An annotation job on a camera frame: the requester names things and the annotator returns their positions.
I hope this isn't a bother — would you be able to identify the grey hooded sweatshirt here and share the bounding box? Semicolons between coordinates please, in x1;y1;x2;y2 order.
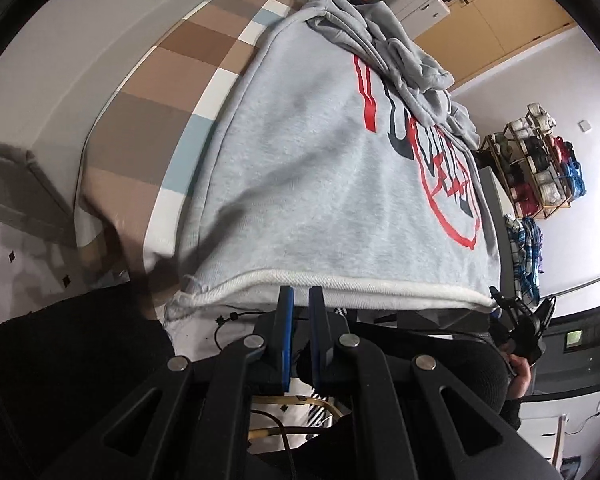
170;0;501;313

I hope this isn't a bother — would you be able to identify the person right hand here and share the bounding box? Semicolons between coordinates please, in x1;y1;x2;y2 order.
501;351;532;400

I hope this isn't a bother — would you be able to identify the blue plaid shirt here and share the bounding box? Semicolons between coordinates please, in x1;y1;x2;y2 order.
504;214;543;308

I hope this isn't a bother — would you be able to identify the wooden shoe rack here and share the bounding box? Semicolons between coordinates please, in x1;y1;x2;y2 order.
480;103;586;219

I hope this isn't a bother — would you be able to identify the checkered bed cover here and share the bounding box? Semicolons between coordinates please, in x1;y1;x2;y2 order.
73;0;311;281

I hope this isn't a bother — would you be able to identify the wooden door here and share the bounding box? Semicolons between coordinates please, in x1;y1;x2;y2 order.
415;0;576;87

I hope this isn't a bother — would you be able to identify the white tall suitcase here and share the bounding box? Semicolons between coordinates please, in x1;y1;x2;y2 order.
379;0;452;27

